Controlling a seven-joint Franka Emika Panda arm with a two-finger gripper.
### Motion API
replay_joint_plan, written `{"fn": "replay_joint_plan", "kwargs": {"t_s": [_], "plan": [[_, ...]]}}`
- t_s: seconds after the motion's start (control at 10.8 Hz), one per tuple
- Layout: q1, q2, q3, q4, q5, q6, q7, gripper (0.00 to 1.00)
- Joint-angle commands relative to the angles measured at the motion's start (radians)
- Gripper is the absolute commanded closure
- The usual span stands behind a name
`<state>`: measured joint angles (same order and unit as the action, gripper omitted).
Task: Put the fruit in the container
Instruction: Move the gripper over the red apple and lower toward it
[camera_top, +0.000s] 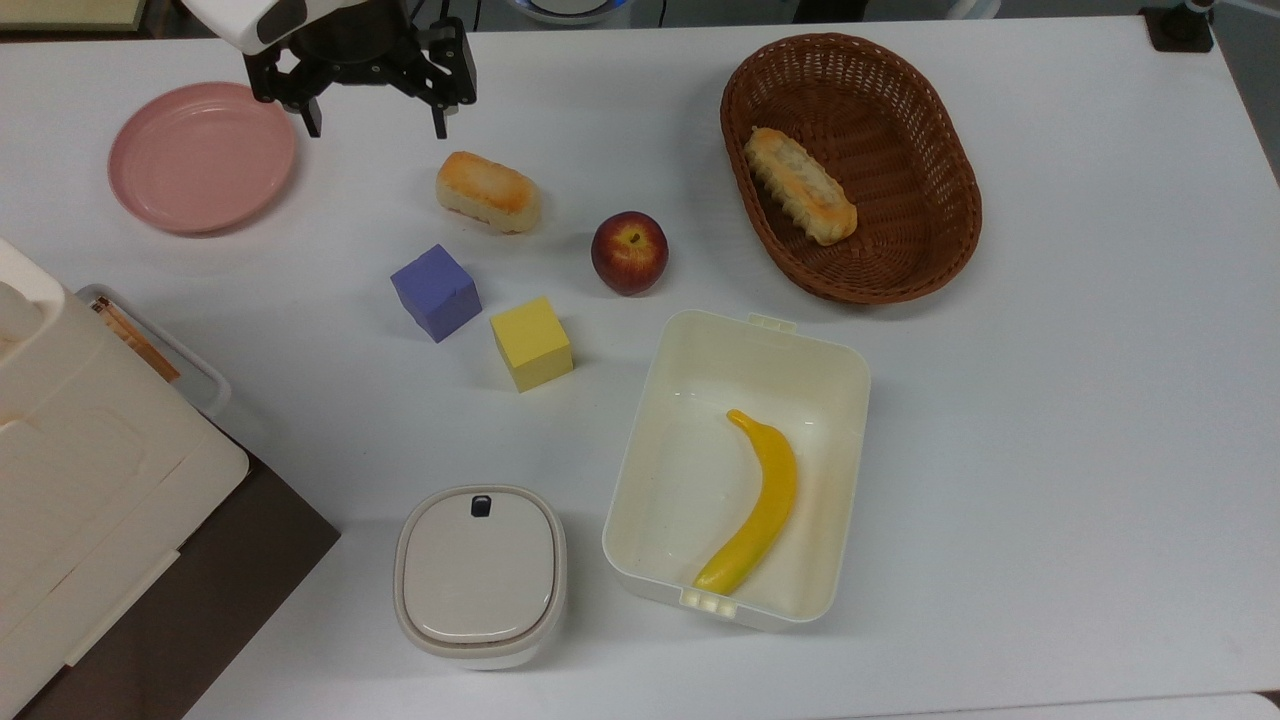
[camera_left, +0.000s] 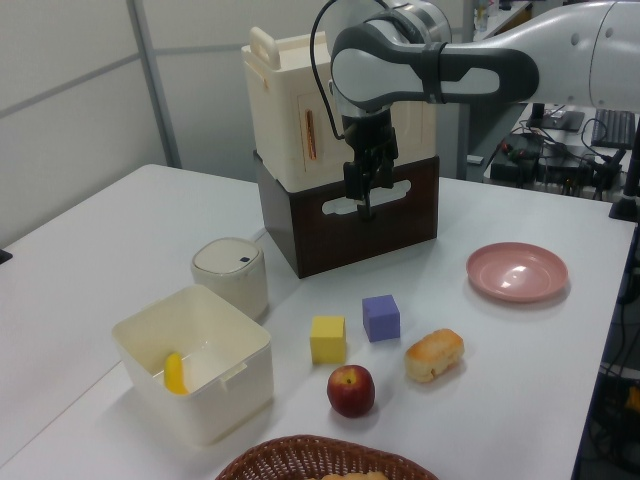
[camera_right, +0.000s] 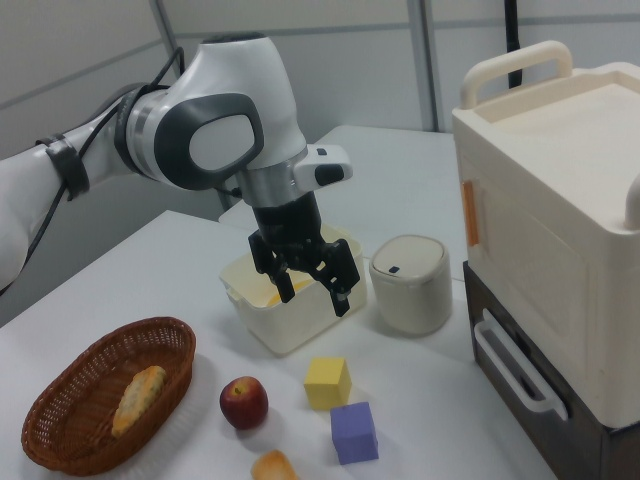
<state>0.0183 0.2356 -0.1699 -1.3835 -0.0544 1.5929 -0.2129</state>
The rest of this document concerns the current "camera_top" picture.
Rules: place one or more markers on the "large cream appliance box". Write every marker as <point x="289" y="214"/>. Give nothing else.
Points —
<point x="80" y="480"/>

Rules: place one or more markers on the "yellow foam cube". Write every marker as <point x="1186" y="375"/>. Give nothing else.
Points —
<point x="531" y="343"/>

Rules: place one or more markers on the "small cream lidded bin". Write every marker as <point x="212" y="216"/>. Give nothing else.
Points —
<point x="480" y="575"/>

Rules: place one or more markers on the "white blue round device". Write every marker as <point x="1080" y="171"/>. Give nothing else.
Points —
<point x="570" y="8"/>

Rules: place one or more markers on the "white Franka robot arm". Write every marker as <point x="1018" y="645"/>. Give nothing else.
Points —
<point x="235" y="20"/>

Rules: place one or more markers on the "orange label strip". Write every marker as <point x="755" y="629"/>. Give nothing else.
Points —
<point x="140" y="342"/>

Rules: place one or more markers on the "pink plastic plate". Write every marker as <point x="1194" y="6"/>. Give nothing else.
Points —
<point x="202" y="157"/>

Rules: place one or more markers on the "purple foam cube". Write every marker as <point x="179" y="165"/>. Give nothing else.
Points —
<point x="435" y="292"/>

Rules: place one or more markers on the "cream plastic rectangular container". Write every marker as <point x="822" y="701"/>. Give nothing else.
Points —
<point x="700" y="480"/>

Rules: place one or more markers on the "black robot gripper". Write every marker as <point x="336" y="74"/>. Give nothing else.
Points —
<point x="355" y="50"/>

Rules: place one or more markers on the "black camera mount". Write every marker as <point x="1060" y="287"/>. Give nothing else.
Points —
<point x="1178" y="28"/>

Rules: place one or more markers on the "toasted bread roll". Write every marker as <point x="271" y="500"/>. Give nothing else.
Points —
<point x="488" y="192"/>

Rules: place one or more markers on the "yellow banana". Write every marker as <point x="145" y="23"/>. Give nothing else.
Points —
<point x="768" y="490"/>

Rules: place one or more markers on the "red apple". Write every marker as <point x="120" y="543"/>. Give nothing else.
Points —
<point x="629" y="252"/>

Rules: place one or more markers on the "dark brown drawer base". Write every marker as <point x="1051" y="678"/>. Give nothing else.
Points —
<point x="240" y="580"/>

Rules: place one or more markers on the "beige board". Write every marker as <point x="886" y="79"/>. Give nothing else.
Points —
<point x="70" y="10"/>

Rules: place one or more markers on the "brown wicker basket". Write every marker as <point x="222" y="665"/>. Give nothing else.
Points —
<point x="900" y="250"/>

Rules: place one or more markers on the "long ridged bread loaf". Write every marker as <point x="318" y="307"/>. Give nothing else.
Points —
<point x="800" y="185"/>

